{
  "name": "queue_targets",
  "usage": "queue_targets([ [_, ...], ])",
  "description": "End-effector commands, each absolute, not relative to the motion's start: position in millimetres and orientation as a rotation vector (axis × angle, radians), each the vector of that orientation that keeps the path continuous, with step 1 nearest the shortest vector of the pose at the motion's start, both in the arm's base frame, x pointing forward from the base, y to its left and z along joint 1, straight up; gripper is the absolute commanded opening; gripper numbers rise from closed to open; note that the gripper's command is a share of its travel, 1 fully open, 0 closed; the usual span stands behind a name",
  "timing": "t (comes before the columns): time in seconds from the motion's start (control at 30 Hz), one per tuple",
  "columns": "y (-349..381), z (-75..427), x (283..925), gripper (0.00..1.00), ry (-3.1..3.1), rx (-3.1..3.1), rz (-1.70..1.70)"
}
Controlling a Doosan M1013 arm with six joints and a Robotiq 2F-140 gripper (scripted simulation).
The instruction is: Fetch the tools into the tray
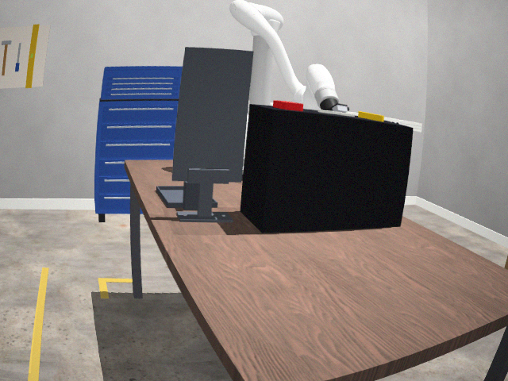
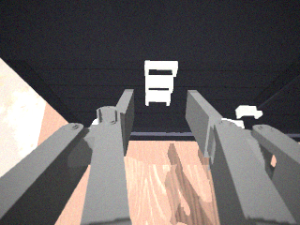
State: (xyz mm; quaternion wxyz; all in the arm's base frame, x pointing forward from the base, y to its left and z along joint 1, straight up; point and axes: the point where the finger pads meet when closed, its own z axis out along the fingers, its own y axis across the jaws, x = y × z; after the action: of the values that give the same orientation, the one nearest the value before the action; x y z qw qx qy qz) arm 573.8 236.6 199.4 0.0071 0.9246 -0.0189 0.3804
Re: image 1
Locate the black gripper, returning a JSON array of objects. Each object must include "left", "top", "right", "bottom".
[{"left": 320, "top": 98, "right": 338, "bottom": 111}]

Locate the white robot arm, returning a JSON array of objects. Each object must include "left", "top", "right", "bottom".
[{"left": 229, "top": 0, "right": 349, "bottom": 113}]

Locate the yellow rectangular block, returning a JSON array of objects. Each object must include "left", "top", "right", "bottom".
[{"left": 358, "top": 111, "right": 384, "bottom": 121}]

